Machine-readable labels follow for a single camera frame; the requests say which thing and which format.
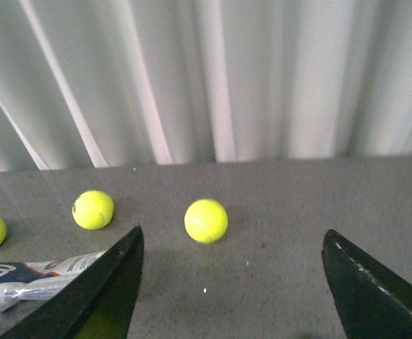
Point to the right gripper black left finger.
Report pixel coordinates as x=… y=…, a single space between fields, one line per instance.
x=99 y=303

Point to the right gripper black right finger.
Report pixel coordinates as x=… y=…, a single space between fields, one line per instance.
x=371 y=300

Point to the clear Wilson tennis can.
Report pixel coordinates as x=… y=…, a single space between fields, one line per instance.
x=39 y=281

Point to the Wilson logo tennis ball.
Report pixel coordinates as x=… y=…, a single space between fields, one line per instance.
x=93 y=210

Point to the right plain tennis ball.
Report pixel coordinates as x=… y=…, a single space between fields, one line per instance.
x=206 y=221

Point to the white pleated curtain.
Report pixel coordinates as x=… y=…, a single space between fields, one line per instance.
x=116 y=83

